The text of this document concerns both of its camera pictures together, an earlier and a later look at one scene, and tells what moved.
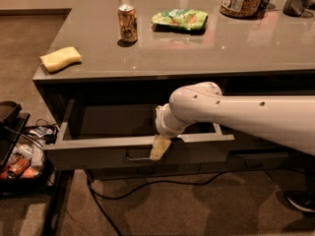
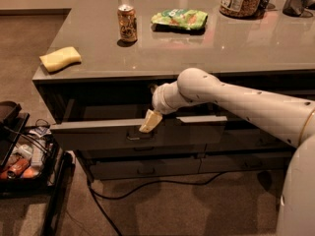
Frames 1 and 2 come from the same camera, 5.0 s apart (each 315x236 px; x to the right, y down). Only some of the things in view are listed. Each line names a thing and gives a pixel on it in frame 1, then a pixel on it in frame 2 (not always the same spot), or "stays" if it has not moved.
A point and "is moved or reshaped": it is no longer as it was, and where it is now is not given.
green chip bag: x=180 y=20 stays
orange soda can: x=128 y=24 stays
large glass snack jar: x=241 y=0 stays
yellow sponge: x=54 y=61 stays
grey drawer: x=117 y=135 is moved or reshaped
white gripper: x=161 y=121 to x=158 y=100
